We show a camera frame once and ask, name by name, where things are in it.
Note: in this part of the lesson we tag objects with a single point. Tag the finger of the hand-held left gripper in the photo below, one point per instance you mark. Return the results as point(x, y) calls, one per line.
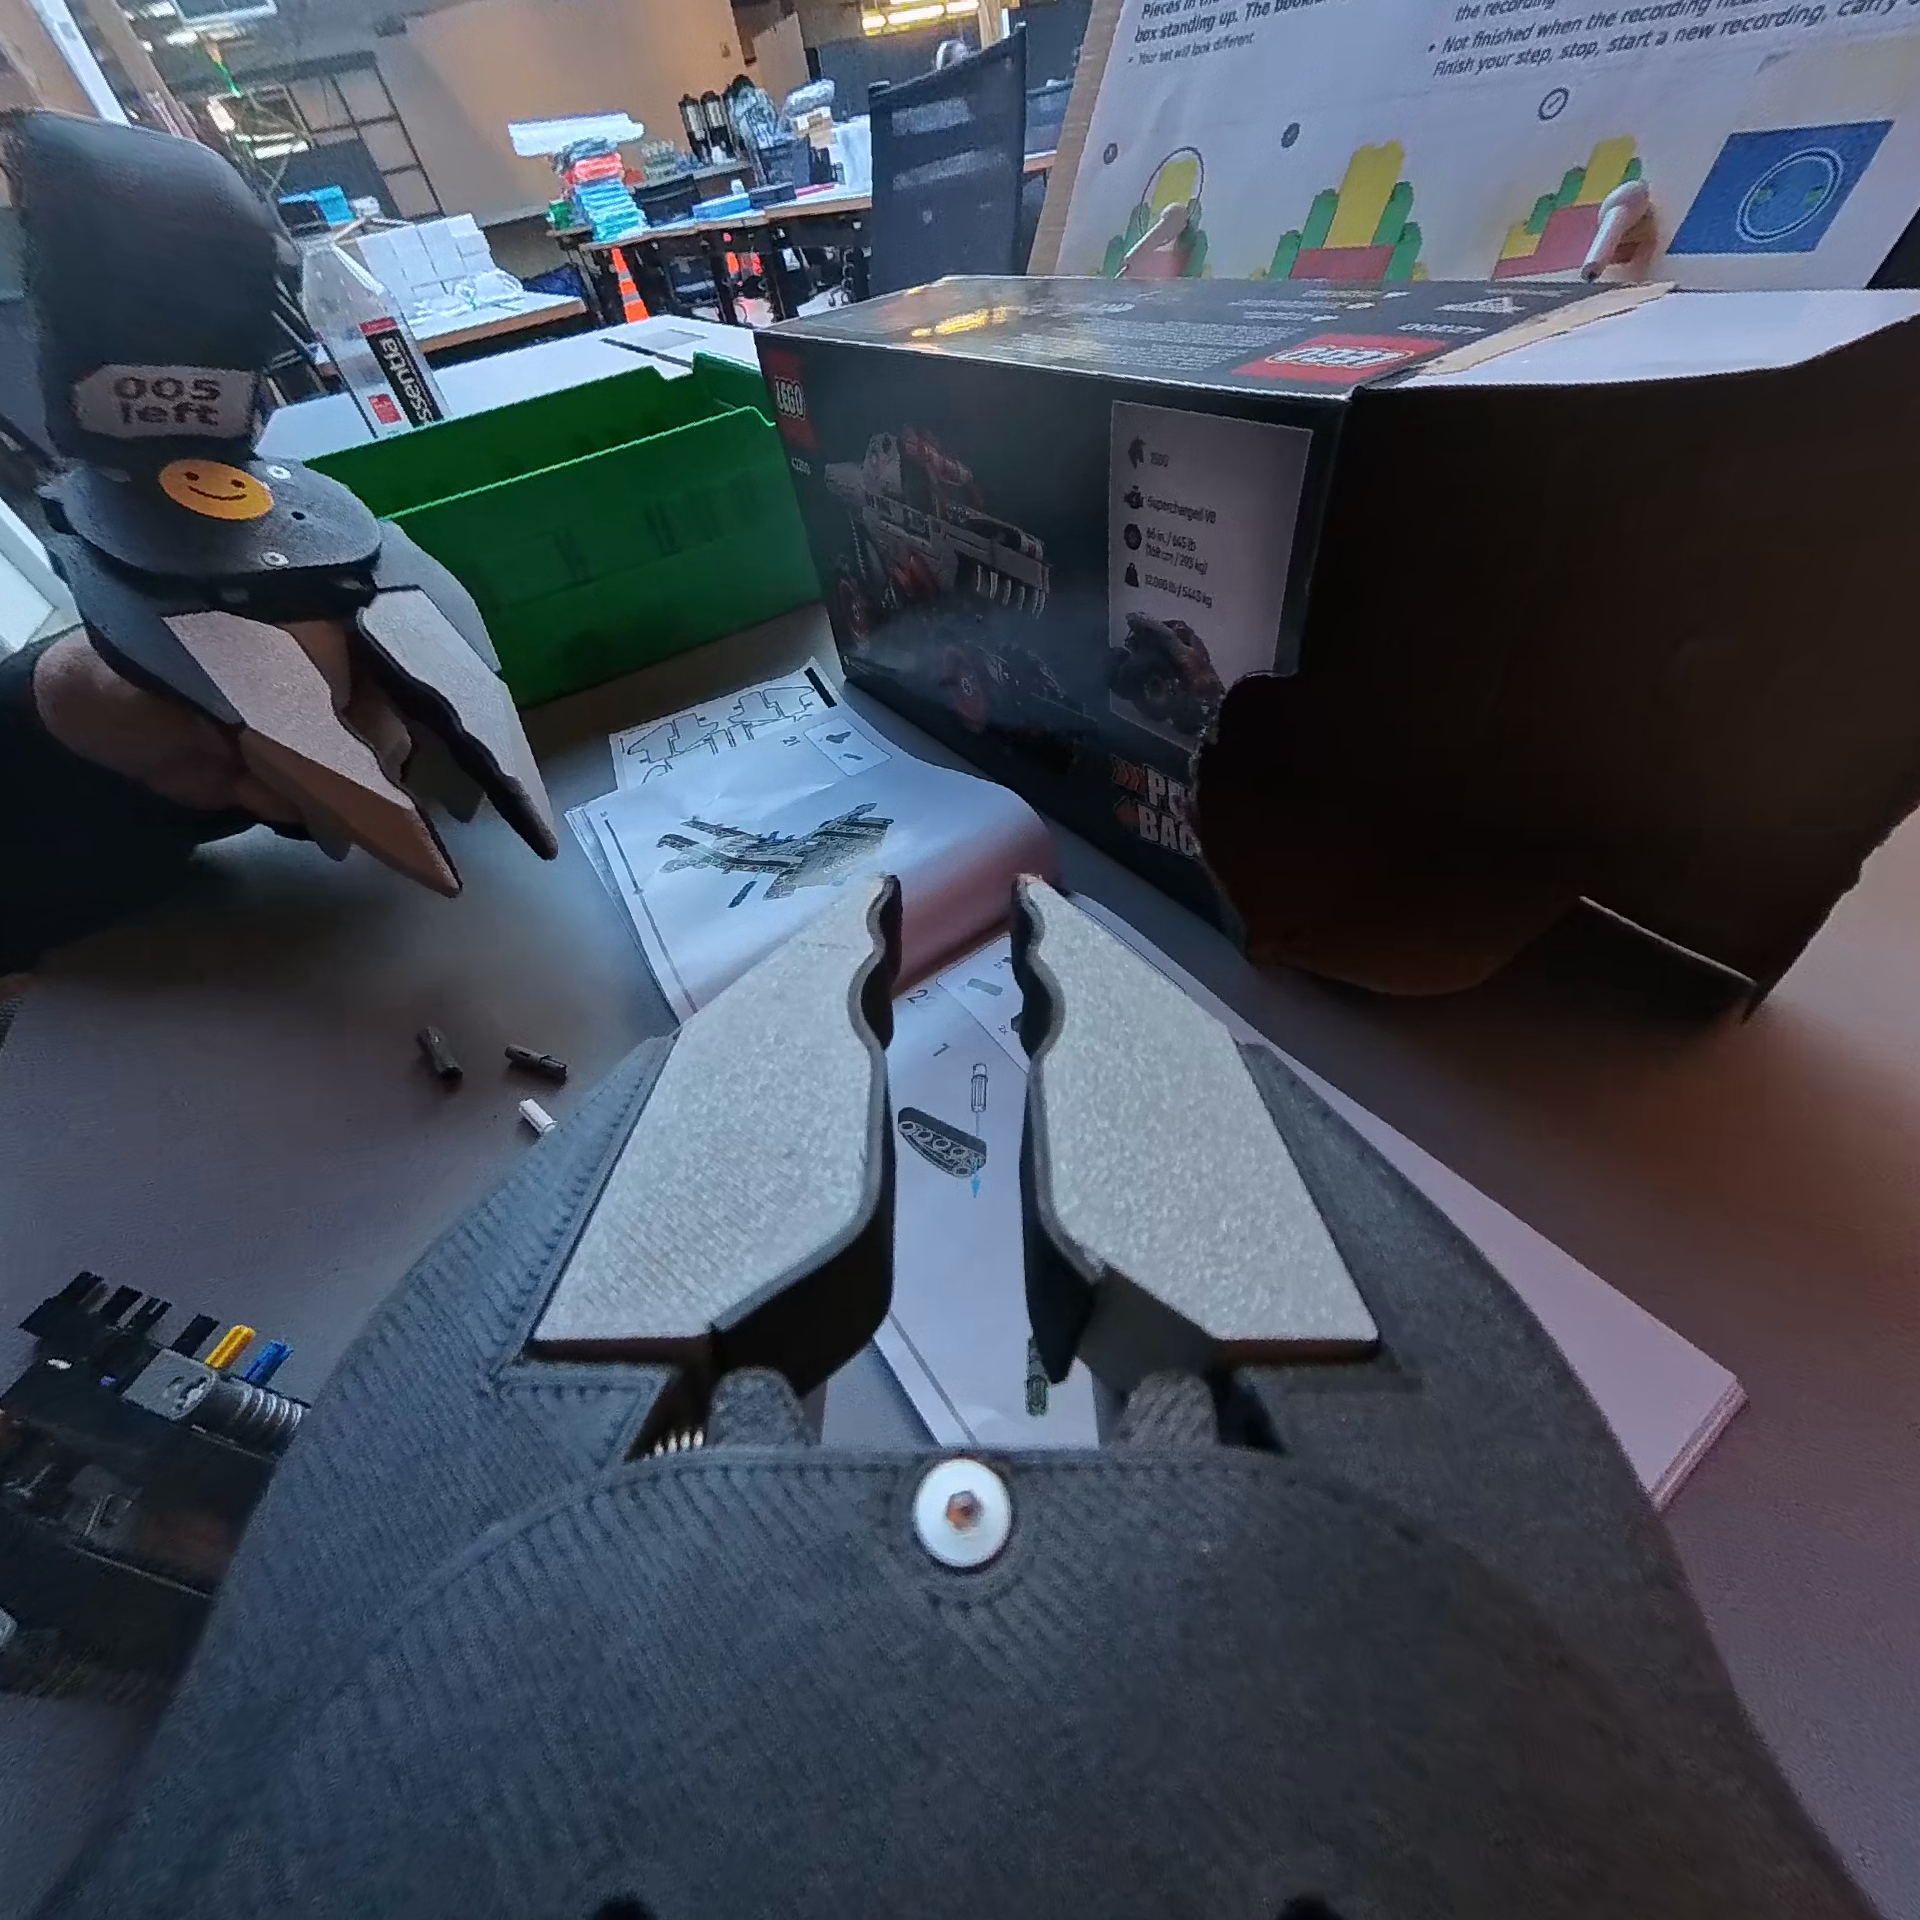
point(451, 691)
point(300, 735)

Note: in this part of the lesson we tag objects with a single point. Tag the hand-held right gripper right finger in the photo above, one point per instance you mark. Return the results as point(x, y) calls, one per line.
point(1200, 1171)

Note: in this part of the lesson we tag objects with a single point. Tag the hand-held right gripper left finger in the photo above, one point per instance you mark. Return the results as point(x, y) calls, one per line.
point(721, 1155)

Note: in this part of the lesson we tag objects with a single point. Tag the green plastic bin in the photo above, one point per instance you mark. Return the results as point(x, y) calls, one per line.
point(601, 525)

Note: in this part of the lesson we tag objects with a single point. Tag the person's left forearm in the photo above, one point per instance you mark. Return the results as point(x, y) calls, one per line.
point(60, 885)

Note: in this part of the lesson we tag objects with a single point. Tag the black lego pin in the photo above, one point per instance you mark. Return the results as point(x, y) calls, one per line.
point(536, 1062)

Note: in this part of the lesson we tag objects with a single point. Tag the dark grey lego connector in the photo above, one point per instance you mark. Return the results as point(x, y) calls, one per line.
point(440, 1052)

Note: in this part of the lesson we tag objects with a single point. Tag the lego instruction booklet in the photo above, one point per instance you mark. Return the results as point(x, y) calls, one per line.
point(960, 840)

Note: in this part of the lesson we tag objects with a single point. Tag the black lego box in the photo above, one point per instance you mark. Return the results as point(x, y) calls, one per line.
point(1050, 494)

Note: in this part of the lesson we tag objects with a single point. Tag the partly built lego model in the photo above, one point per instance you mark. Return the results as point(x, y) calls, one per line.
point(121, 1471)

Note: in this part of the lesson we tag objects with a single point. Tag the person's left hand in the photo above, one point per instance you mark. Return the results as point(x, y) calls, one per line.
point(135, 735)

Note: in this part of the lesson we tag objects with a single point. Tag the clear plastic bottle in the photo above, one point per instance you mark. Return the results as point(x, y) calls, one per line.
point(375, 361)

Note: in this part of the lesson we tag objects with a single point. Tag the stack of white boxes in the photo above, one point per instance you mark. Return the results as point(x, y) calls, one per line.
point(428, 254)

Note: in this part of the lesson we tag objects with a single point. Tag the orange traffic cone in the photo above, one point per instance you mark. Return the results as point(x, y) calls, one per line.
point(627, 284)

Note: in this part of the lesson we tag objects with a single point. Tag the stack of colourful packets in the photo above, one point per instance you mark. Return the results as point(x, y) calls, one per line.
point(601, 188)

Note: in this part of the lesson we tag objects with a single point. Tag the white poster clip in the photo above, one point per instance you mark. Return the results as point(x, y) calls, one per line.
point(1615, 224)
point(1158, 236)

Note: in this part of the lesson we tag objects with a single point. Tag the instruction poster board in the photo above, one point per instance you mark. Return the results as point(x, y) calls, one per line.
point(1501, 135)

